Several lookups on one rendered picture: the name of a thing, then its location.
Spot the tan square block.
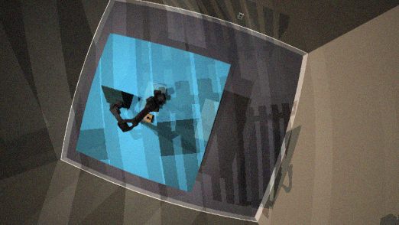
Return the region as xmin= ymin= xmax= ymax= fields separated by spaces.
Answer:
xmin=144 ymin=113 xmax=154 ymax=123

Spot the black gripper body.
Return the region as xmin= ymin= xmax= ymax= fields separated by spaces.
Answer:
xmin=153 ymin=90 xmax=161 ymax=112

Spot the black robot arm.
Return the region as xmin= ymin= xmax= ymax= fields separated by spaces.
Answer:
xmin=109 ymin=93 xmax=166 ymax=132

